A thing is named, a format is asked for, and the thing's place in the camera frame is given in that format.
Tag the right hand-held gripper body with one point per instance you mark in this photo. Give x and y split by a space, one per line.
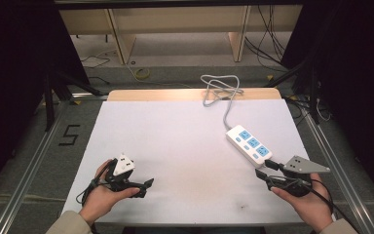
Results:
297 177

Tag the white power strip blue sockets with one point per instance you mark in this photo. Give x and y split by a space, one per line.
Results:
248 146

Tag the black metal stand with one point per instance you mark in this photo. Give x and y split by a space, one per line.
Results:
49 97
313 94

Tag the aluminium floor rail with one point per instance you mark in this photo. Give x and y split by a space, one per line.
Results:
29 165
341 165

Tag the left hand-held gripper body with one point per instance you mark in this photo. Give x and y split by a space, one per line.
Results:
119 179

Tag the person's left hand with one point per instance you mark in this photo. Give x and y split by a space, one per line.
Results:
105 196

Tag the black curtain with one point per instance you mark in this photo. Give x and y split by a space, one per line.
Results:
13 81
357 81

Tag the yellow tape roll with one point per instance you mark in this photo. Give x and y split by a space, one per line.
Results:
142 73

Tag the light wooden table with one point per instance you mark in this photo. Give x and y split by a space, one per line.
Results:
162 95

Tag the person's right hand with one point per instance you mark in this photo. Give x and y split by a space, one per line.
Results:
306 204

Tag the white table mat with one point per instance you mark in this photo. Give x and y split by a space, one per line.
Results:
181 152

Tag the light wooden desk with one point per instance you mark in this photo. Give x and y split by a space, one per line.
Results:
181 19

